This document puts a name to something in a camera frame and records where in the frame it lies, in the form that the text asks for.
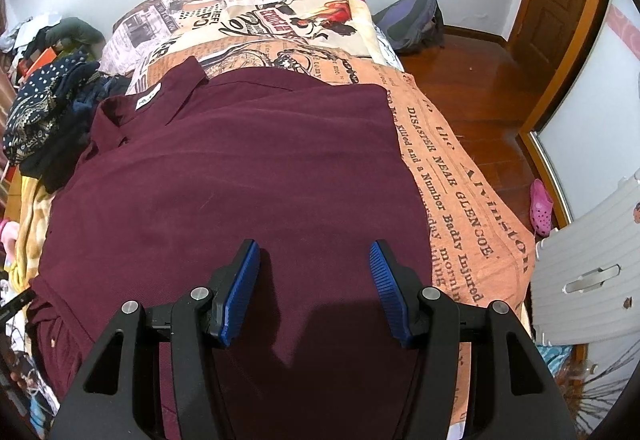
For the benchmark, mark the navy patterned cloth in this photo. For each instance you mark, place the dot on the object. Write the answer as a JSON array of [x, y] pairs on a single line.
[[40, 110]]

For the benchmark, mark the pile of assorted clothes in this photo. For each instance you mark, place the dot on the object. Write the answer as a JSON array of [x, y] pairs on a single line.
[[70, 33]]

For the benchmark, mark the newspaper-print blanket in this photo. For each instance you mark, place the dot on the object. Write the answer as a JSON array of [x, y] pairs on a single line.
[[465, 180]]

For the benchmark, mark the pink clog shoe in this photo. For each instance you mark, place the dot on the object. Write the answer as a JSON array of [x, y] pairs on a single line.
[[541, 210]]

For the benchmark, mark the dark folded clothes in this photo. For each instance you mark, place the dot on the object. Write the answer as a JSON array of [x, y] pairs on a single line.
[[65, 155]]

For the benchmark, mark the yellow cloth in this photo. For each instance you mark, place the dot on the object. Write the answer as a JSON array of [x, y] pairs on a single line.
[[32, 220]]

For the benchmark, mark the orange box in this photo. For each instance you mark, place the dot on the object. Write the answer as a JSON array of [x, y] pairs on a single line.
[[37, 61]]

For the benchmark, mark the maroon button-up shirt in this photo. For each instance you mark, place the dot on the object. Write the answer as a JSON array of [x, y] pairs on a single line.
[[250, 170]]

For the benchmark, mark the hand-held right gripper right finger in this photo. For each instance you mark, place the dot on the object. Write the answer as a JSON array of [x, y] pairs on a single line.
[[390, 295]]

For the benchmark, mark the dry branches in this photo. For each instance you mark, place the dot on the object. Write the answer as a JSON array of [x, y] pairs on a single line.
[[595, 385]]

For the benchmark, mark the grey purple backpack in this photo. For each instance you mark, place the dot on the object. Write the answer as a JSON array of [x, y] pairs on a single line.
[[407, 20]]

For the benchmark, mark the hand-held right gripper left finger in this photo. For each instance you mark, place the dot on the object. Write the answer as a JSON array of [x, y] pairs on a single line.
[[240, 300]]

